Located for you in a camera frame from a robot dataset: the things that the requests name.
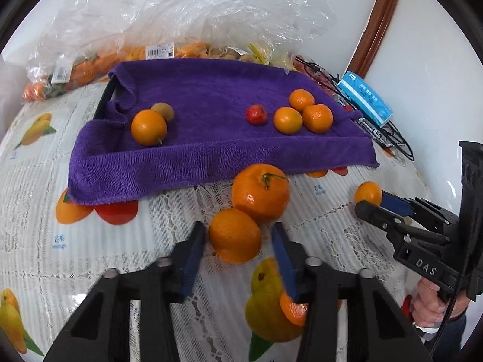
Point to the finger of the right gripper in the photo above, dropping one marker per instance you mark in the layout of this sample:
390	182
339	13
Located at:
395	204
394	224

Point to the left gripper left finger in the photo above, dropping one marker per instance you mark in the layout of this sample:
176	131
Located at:
186	258

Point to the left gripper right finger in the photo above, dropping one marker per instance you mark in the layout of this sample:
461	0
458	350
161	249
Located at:
290	258

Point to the mandarin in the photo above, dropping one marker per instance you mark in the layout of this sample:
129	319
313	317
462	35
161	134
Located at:
317	118
369	191
300	98

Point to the large stemmed tangerine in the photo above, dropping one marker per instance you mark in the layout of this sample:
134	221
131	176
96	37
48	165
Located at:
262	191

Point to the large orange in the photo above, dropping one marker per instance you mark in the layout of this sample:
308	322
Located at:
148	128

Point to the small orange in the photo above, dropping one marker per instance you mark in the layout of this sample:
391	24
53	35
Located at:
287	120

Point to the right hand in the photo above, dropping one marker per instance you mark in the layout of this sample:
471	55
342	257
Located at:
428	309

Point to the grey patterned cloth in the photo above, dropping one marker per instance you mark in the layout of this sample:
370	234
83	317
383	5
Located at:
385	140

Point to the blue tissue box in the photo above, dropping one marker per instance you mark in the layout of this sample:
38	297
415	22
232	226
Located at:
356	89

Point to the purple towel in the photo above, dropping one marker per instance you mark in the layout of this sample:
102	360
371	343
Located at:
209	139

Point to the red small apple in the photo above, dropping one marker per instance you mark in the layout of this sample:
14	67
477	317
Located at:
256	115

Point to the small brown kiwi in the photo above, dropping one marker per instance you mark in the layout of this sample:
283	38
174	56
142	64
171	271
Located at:
165	110

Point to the black tray under towel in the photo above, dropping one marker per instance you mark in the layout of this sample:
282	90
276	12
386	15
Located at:
106	97

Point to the clear plastic bag of oranges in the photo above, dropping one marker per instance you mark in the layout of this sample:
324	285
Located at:
276	27

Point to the clear bag of persimmons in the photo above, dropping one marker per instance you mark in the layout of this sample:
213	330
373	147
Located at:
82	44

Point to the wooden door frame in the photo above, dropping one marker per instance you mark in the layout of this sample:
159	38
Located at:
378	23

